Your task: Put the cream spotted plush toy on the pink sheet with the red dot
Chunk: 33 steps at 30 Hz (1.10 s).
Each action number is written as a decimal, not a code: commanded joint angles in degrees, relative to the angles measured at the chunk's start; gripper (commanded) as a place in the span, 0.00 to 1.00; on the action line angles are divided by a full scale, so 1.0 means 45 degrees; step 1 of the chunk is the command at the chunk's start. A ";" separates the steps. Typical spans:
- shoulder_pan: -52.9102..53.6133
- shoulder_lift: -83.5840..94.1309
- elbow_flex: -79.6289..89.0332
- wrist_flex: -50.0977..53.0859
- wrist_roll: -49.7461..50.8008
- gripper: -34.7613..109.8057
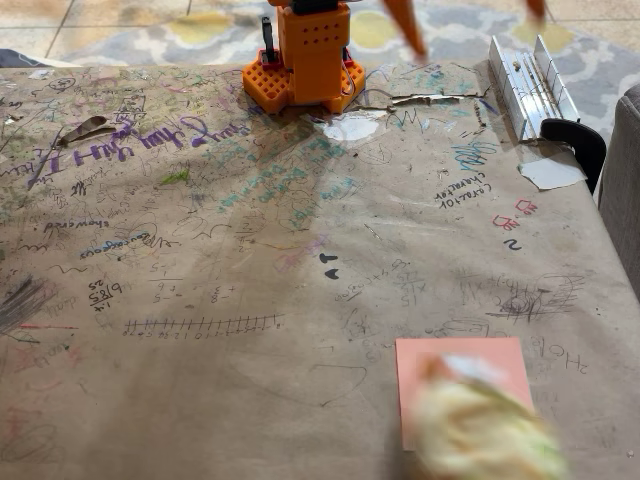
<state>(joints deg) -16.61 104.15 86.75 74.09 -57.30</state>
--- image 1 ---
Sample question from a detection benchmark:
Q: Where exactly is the plush cat toy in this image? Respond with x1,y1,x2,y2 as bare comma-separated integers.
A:
403,353,572,480

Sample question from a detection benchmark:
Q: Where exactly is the torn paper strip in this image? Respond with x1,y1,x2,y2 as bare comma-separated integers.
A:
389,92,464,107

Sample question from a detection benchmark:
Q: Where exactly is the black clamp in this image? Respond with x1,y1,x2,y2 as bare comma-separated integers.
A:
539,118,608,196

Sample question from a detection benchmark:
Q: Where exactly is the grey upholstered seat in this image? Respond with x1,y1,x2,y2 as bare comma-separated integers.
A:
597,83,640,304

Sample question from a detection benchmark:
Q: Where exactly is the pink sticky note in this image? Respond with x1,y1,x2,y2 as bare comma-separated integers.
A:
394,337,536,452

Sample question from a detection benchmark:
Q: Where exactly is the scribbled brown paper cover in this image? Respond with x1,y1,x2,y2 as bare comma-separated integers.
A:
0,60,640,480

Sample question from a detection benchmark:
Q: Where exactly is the dark fabric item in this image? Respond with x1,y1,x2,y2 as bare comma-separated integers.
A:
0,47,51,69

